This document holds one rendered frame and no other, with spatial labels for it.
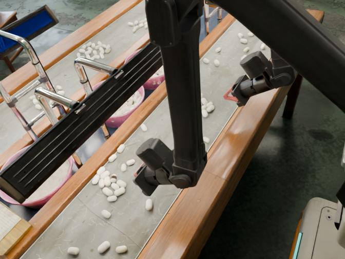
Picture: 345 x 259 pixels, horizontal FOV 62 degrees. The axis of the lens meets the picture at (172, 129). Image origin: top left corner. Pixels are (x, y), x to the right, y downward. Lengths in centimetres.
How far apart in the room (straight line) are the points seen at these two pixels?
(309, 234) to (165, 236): 78
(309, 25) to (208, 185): 65
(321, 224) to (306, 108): 109
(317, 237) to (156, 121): 85
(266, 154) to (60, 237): 141
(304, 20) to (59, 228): 87
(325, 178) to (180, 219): 127
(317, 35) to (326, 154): 173
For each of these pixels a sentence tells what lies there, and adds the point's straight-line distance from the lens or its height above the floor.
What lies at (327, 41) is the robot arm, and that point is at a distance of 42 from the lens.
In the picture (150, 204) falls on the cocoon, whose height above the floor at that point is 76.
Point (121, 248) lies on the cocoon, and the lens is 90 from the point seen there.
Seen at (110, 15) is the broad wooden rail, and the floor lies 76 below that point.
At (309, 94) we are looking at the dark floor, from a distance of 249.
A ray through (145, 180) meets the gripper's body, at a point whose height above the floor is 92.
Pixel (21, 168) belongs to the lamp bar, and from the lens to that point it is 70.
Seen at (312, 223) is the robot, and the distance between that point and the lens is 150.
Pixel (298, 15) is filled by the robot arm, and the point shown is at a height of 139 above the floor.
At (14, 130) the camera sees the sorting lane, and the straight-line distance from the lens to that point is 139.
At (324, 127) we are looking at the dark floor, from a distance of 227.
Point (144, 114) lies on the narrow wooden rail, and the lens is 118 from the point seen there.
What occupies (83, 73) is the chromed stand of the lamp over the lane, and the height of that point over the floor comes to 106.
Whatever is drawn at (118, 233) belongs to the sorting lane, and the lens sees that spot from 94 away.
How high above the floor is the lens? 157
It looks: 47 degrees down
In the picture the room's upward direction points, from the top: 9 degrees counter-clockwise
